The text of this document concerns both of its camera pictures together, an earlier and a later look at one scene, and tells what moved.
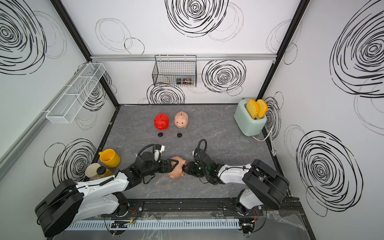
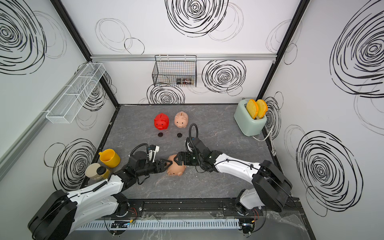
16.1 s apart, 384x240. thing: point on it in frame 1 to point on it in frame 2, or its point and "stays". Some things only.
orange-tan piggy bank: x=178 y=171 stays
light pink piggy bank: x=181 y=119 stays
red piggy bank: x=161 y=121 stays
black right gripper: x=190 y=169 to x=186 y=162
